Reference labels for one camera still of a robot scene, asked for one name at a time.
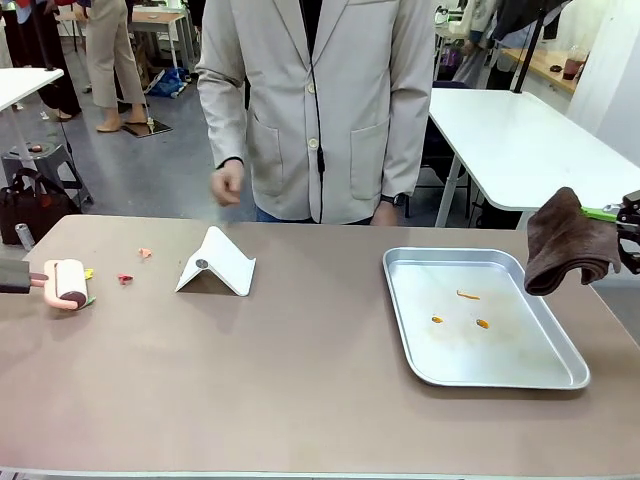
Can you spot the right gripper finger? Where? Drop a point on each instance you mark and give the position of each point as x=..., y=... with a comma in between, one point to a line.
x=600, y=212
x=631, y=247

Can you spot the brown cloth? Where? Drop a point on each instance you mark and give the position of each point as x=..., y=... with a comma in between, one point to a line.
x=565, y=240

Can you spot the pink paper scrap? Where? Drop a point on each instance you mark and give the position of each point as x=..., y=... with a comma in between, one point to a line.
x=145, y=253

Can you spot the pink lint roller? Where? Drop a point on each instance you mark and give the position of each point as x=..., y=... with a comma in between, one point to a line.
x=70, y=280

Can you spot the person's right forearm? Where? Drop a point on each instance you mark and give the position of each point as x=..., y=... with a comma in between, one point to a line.
x=222, y=125

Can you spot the person's left forearm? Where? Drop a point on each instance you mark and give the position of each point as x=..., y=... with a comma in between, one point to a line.
x=405, y=150

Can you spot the person's left hand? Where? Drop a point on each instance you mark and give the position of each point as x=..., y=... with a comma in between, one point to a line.
x=386, y=215

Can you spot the person's right hand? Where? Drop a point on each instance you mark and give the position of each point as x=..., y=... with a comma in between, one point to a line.
x=227, y=184

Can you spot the large white table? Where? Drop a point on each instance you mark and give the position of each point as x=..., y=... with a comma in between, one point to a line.
x=520, y=140

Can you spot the bottle with red drink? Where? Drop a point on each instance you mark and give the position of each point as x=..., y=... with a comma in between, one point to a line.
x=573, y=65

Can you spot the wooden side table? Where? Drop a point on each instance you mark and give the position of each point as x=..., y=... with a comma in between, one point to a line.
x=545, y=67

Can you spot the long orange sauce stain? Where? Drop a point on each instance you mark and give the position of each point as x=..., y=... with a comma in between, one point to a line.
x=467, y=295

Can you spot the small orange sauce stain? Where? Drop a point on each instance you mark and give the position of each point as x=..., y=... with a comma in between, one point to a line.
x=437, y=319
x=483, y=323

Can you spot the black tripod pole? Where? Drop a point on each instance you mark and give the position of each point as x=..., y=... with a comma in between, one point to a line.
x=529, y=45

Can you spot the metal baking tray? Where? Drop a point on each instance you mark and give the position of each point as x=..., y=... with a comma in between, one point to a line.
x=480, y=350

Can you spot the black wristwatch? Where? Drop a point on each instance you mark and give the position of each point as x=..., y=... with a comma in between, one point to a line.
x=395, y=200

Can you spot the person in beige jacket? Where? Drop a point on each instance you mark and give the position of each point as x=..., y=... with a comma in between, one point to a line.
x=320, y=100

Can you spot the white folding stand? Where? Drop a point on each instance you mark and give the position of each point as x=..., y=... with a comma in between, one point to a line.
x=225, y=270

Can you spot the blue plastic bag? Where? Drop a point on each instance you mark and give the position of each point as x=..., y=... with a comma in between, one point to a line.
x=167, y=82

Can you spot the black floor plate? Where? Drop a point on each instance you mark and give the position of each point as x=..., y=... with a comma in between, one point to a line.
x=147, y=127

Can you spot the wooden background desk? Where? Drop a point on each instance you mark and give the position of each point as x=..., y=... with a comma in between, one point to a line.
x=160, y=22

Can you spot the red paper scrap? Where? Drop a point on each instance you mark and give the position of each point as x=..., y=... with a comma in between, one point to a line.
x=125, y=278

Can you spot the bystander in beige trousers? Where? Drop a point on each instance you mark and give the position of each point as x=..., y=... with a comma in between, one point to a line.
x=117, y=60

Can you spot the grey metal stool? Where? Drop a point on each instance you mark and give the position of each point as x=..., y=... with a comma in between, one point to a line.
x=50, y=160

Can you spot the bystander in dark trousers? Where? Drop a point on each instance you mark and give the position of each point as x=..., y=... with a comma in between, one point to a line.
x=57, y=60

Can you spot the black handbag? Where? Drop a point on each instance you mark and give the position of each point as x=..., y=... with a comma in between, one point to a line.
x=30, y=210

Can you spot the silver drink can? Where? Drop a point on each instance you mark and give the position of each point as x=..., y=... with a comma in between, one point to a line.
x=24, y=236

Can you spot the small white table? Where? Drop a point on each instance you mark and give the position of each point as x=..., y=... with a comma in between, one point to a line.
x=25, y=82

